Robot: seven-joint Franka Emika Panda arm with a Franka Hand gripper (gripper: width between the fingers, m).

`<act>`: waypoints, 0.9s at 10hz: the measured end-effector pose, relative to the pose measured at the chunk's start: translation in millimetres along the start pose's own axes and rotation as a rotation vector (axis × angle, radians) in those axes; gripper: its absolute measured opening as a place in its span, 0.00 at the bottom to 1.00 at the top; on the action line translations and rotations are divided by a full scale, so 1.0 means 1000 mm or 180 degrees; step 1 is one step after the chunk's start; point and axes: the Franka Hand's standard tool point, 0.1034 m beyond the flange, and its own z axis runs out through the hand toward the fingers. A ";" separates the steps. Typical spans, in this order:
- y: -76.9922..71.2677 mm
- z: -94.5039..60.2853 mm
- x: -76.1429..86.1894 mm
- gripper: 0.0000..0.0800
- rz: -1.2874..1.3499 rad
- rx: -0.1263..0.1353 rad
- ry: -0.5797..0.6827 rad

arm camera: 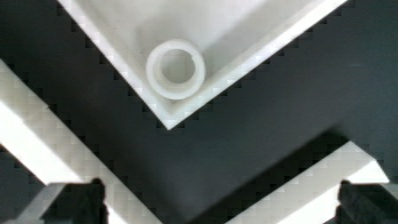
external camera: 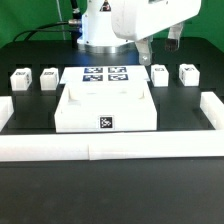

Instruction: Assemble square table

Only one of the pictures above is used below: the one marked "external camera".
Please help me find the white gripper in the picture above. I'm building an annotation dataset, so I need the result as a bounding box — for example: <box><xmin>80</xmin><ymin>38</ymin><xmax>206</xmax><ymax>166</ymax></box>
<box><xmin>111</xmin><ymin>0</ymin><xmax>202</xmax><ymax>65</ymax></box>

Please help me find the white square tabletop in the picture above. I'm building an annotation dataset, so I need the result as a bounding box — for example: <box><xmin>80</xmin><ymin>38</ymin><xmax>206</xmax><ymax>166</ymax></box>
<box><xmin>54</xmin><ymin>81</ymin><xmax>157</xmax><ymax>133</ymax></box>

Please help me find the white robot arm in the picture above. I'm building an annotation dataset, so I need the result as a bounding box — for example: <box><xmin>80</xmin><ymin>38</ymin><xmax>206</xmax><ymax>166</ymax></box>
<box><xmin>78</xmin><ymin>0</ymin><xmax>202</xmax><ymax>66</ymax></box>

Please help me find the white base AprilTag sheet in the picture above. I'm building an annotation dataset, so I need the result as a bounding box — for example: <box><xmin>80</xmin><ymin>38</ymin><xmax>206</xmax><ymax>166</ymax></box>
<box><xmin>60</xmin><ymin>65</ymin><xmax>150</xmax><ymax>84</ymax></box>

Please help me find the white U-shaped obstacle fence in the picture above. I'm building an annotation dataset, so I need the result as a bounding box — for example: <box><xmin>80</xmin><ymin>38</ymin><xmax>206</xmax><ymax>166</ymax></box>
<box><xmin>0</xmin><ymin>91</ymin><xmax>224</xmax><ymax>163</ymax></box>

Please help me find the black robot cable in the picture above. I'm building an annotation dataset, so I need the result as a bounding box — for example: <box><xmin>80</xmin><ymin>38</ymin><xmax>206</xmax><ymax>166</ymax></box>
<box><xmin>12</xmin><ymin>0</ymin><xmax>83</xmax><ymax>42</ymax></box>

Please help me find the thin light cable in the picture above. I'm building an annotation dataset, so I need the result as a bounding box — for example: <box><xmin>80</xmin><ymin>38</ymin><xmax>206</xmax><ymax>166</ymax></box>
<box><xmin>56</xmin><ymin>0</ymin><xmax>66</xmax><ymax>42</ymax></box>

